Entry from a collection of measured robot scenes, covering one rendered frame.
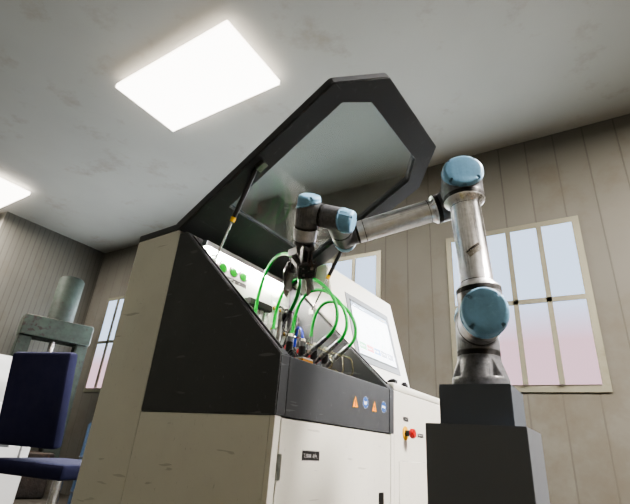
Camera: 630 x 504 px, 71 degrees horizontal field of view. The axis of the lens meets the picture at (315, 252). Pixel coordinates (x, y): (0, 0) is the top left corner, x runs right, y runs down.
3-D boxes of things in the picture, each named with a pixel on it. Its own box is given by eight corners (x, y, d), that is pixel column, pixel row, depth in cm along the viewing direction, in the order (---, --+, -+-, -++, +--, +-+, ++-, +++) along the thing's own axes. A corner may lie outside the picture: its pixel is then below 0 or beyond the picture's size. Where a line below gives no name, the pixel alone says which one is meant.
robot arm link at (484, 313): (506, 345, 117) (476, 176, 140) (516, 331, 104) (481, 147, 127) (459, 347, 120) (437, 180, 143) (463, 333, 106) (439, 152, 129)
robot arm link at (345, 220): (360, 222, 142) (329, 215, 146) (356, 205, 133) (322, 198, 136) (352, 244, 140) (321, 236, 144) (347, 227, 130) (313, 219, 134)
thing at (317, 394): (284, 416, 116) (290, 355, 123) (272, 416, 118) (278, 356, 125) (389, 433, 161) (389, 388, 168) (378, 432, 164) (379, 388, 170)
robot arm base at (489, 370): (516, 392, 122) (512, 356, 126) (505, 384, 110) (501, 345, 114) (460, 392, 129) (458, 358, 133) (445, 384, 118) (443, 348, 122)
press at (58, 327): (58, 498, 500) (116, 286, 605) (-27, 501, 434) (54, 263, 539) (28, 491, 534) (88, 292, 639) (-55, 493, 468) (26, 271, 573)
